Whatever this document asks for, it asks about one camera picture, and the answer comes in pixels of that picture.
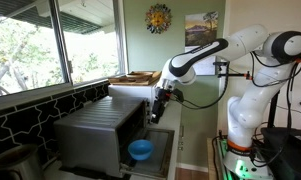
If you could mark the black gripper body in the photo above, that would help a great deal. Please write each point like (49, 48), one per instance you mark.
(161, 100)

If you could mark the blue bowl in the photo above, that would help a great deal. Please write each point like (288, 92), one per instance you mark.
(140, 150)

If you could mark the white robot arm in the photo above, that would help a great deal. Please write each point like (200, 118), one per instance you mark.
(246, 110)

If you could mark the wooden bowl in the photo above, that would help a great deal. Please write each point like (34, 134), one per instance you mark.
(140, 74)

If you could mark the silver toaster oven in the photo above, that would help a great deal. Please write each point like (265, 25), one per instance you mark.
(90, 133)

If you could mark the white microwave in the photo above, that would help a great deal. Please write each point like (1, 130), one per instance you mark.
(130, 91)

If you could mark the wooden serving tray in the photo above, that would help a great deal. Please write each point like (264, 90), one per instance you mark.
(118, 80)

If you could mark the robot mounting cart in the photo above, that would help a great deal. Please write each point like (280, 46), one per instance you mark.
(212, 160)

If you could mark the black equipment box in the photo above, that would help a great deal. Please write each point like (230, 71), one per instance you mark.
(290, 156)

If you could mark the metal pot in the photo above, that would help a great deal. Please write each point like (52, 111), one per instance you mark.
(13, 163)

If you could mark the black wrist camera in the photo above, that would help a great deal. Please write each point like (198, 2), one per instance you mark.
(177, 95)

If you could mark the black rod mount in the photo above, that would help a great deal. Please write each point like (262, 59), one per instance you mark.
(233, 75)

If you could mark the colourful sun wall decoration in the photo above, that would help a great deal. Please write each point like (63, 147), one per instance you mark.
(158, 18)

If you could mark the black vertical stand post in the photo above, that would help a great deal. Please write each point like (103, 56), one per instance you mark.
(273, 110)

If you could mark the window frame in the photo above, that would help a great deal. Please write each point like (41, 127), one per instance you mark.
(60, 40)

